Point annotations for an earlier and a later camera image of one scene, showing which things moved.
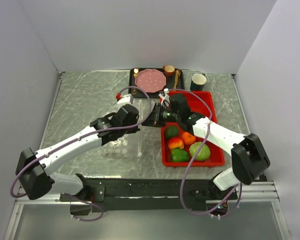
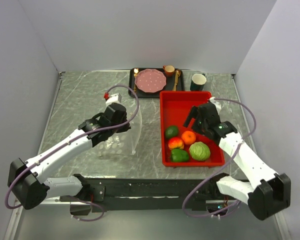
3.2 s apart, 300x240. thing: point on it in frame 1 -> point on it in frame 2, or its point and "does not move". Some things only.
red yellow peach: x=175 y=142 does not move
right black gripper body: x=167 y=114 -> x=199 y=126
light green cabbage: x=204 y=153 does not move
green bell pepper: x=179 y=155 does not move
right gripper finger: x=154 y=119 -> x=192 y=114
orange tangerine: x=188 y=138 does not move
